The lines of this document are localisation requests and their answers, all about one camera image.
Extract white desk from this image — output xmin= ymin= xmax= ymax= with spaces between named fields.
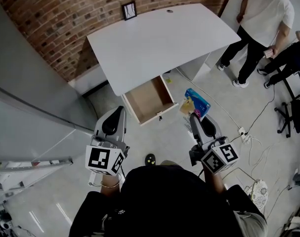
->
xmin=86 ymin=3 xmax=242 ymax=97

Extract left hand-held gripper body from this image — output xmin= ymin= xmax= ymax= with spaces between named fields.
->
xmin=85 ymin=134 xmax=130 ymax=177

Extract white power strip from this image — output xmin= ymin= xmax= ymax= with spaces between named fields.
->
xmin=237 ymin=126 xmax=253 ymax=144

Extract black office chair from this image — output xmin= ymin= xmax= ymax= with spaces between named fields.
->
xmin=274 ymin=90 xmax=300 ymax=139

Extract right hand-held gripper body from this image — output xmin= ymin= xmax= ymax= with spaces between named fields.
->
xmin=188 ymin=136 xmax=239 ymax=175

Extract blue and yellow cardboard box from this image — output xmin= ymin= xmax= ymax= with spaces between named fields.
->
xmin=178 ymin=87 xmax=212 ymax=134

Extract black picture frame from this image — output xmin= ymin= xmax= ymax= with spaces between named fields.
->
xmin=122 ymin=0 xmax=138 ymax=21

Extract thin gold bracelet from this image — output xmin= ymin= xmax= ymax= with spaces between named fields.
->
xmin=100 ymin=180 xmax=121 ymax=189

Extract person's left black shoe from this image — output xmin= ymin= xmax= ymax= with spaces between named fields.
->
xmin=144 ymin=154 xmax=157 ymax=166

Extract black cable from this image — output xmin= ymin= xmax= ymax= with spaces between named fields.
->
xmin=228 ymin=81 xmax=276 ymax=143

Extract white wooden drawer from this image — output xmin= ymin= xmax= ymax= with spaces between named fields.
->
xmin=122 ymin=75 xmax=179 ymax=126

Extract beige waist bag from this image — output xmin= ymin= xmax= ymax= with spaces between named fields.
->
xmin=233 ymin=211 xmax=268 ymax=237

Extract person's right forearm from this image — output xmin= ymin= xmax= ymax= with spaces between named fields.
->
xmin=203 ymin=166 xmax=227 ymax=195

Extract white floral bag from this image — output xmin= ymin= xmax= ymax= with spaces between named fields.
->
xmin=246 ymin=179 xmax=269 ymax=211

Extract person's left forearm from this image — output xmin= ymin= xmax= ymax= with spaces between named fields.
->
xmin=100 ymin=174 xmax=122 ymax=197

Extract white metal shelf rack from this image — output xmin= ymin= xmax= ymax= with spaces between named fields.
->
xmin=0 ymin=157 xmax=74 ymax=197

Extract white refrigerator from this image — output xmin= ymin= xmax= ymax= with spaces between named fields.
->
xmin=0 ymin=0 xmax=111 ymax=162

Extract person's black clothes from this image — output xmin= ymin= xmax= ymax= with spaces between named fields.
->
xmin=69 ymin=164 xmax=268 ymax=237

